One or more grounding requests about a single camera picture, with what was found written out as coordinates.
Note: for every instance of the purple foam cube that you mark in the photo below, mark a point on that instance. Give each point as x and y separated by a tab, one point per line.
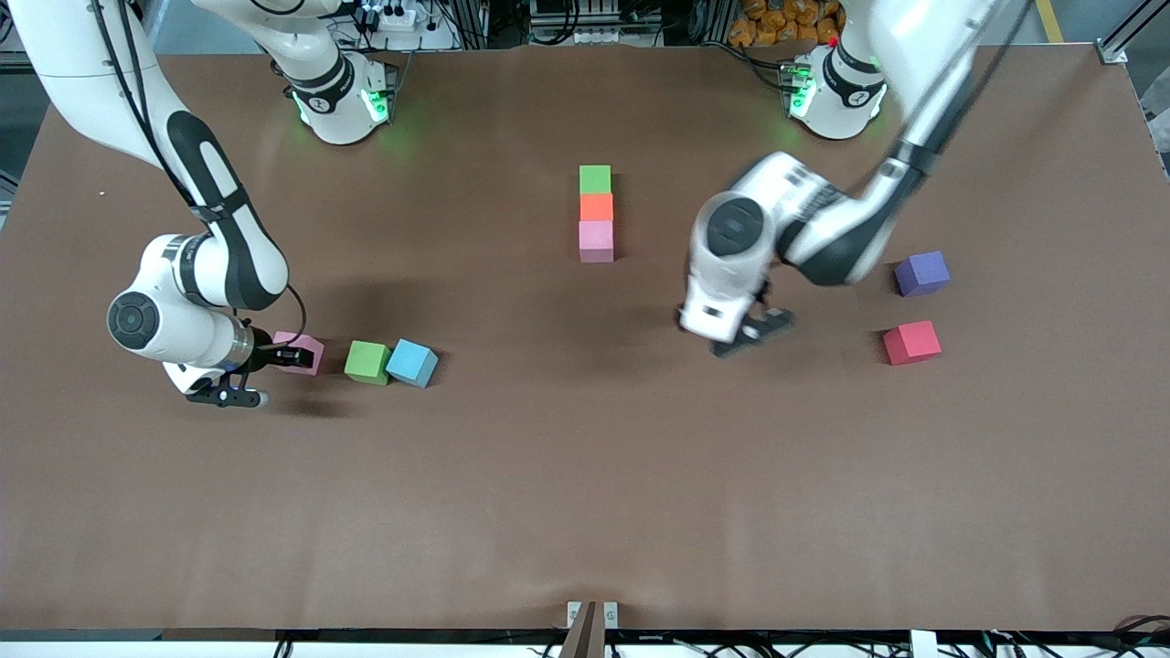
921	272

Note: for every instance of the small white box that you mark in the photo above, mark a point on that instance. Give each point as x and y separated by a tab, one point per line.
923	644

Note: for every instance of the red foam cube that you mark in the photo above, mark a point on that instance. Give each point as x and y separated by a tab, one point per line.
911	342

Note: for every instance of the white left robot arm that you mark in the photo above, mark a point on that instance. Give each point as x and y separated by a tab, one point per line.
777	187

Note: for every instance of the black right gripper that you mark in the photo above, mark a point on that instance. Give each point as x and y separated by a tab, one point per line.
266	355

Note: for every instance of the brown wedge post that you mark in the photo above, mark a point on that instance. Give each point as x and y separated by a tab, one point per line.
582	635

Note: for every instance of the white power strip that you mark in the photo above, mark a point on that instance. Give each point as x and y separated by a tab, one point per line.
393	16

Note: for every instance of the small metal bracket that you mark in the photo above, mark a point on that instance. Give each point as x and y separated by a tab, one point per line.
611	614

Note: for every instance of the blue foam cube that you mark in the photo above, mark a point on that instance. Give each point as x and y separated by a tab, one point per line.
411	361

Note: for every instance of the orange foam cube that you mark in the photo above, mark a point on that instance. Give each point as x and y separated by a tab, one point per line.
596	207

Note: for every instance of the bag of orange items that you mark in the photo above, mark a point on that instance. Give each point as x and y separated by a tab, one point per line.
777	23

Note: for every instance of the pink foam cube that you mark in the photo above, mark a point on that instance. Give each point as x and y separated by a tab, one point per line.
596	238
302	338

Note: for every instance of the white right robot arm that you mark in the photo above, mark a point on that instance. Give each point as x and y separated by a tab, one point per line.
55	46

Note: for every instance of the aluminium frame strut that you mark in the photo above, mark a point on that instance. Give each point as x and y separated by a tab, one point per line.
1111	53

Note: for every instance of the green foam cube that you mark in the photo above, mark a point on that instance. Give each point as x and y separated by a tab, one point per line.
595	179
366	361

